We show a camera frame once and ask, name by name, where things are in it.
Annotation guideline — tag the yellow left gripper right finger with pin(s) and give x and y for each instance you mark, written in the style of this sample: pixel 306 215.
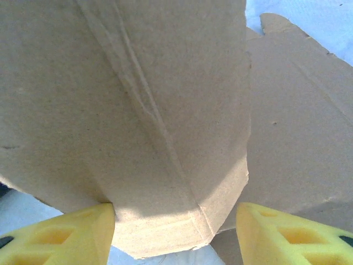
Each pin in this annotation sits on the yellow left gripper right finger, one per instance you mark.
pixel 256 237

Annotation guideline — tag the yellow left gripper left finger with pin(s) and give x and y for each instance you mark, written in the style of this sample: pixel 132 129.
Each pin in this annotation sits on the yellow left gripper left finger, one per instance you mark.
pixel 91 237

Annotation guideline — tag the brown cardboard box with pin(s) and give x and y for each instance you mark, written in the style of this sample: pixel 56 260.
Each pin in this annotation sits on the brown cardboard box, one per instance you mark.
pixel 82 82

